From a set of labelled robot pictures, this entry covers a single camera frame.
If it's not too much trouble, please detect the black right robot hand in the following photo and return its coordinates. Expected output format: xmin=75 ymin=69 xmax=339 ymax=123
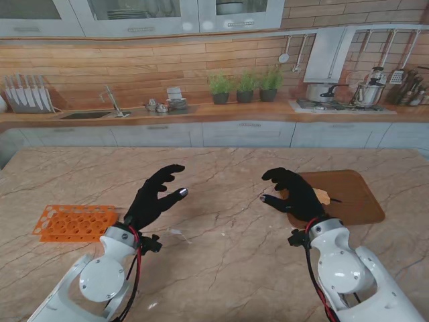
xmin=260 ymin=167 xmax=325 ymax=223

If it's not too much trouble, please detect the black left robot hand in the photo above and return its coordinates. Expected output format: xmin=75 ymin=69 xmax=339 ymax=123
xmin=123 ymin=164 xmax=189 ymax=232

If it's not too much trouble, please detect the orange cloth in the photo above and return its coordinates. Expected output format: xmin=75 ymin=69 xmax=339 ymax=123
xmin=314 ymin=188 xmax=332 ymax=205

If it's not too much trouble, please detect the white tape scrap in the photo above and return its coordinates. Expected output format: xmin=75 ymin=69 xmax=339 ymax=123
xmin=167 ymin=227 xmax=194 ymax=245

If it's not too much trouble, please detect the brown wooden tray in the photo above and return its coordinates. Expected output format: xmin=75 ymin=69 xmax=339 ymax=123
xmin=278 ymin=169 xmax=385 ymax=230

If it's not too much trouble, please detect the orange test tube rack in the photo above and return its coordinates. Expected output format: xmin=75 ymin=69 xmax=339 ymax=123
xmin=32 ymin=204 xmax=120 ymax=243

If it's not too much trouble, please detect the printed kitchen backdrop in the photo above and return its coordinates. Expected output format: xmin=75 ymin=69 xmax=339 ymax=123
xmin=0 ymin=0 xmax=429 ymax=150

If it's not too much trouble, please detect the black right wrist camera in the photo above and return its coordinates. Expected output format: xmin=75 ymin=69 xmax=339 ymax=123
xmin=287 ymin=228 xmax=311 ymax=249

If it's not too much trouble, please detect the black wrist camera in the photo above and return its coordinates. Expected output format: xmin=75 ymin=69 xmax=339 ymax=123
xmin=287 ymin=228 xmax=311 ymax=249
xmin=139 ymin=234 xmax=164 ymax=254

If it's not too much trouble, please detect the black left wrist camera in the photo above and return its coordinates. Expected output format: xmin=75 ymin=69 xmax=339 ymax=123
xmin=139 ymin=234 xmax=164 ymax=254

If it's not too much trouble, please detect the red black left arm cable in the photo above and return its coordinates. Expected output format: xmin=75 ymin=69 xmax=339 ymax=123
xmin=103 ymin=225 xmax=143 ymax=322

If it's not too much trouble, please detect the red black arm cable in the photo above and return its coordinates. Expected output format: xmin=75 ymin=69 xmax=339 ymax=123
xmin=303 ymin=218 xmax=363 ymax=322
xmin=103 ymin=225 xmax=143 ymax=322

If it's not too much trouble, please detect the red black right arm cable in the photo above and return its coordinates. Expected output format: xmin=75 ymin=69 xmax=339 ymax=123
xmin=303 ymin=218 xmax=363 ymax=322

